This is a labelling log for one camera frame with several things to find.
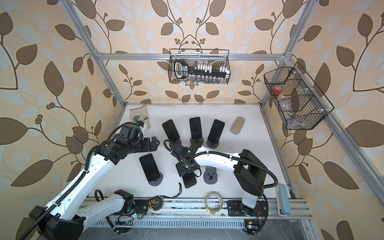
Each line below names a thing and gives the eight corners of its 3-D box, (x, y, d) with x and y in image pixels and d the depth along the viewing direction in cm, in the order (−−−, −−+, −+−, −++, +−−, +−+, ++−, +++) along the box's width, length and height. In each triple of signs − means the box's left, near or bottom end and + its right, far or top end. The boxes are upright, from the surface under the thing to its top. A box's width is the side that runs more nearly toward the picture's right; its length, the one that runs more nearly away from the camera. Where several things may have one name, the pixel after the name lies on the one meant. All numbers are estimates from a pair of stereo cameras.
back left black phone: (170, 145, 97) (167, 131, 85) (165, 137, 101) (161, 123, 89) (179, 140, 100) (177, 126, 88) (174, 132, 103) (171, 118, 91)
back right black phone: (208, 142, 100) (209, 129, 88) (213, 132, 105) (215, 118, 93) (217, 146, 98) (219, 133, 86) (222, 135, 103) (225, 122, 91)
